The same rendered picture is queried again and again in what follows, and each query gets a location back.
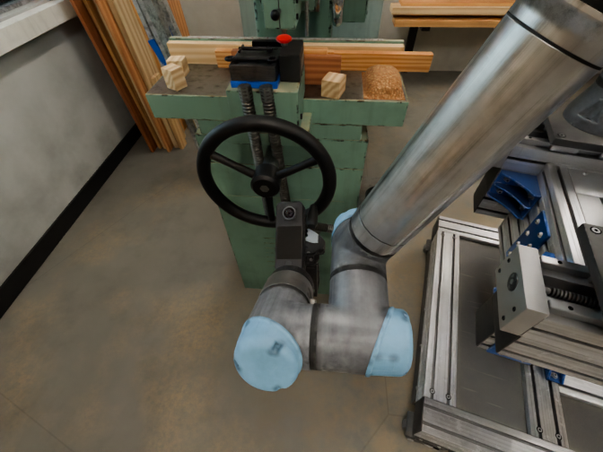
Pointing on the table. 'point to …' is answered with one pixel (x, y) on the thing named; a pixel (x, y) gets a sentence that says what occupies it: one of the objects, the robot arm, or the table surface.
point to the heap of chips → (382, 83)
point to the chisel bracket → (289, 18)
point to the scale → (292, 38)
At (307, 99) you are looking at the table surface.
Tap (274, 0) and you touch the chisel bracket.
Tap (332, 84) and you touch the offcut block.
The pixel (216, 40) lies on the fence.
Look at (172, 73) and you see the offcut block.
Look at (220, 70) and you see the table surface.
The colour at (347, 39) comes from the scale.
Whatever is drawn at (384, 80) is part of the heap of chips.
